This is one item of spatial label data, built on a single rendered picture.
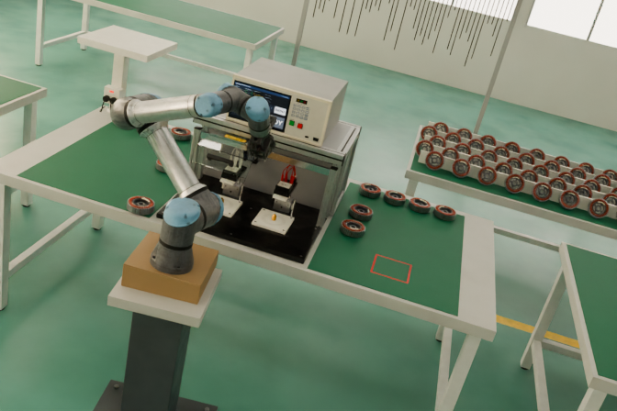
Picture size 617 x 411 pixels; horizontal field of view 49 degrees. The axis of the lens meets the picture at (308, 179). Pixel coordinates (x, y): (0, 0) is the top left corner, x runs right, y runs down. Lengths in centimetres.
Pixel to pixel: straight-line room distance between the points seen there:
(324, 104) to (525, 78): 652
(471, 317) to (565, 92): 674
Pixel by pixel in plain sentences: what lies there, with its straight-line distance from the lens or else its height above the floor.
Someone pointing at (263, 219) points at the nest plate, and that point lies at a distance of 290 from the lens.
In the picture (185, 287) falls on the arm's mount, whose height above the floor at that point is 80.
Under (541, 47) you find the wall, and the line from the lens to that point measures 911.
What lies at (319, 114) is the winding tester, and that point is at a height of 125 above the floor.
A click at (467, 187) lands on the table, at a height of 75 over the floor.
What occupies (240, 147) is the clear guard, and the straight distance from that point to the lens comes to 283.
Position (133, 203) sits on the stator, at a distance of 287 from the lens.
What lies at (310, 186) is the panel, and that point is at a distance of 309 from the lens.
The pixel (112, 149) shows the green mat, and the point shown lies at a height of 75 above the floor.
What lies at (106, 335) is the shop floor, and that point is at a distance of 341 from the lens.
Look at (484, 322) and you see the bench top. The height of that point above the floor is 75.
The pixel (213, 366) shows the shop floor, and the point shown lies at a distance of 330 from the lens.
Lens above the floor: 215
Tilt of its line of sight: 24 degrees down
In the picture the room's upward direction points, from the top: 13 degrees clockwise
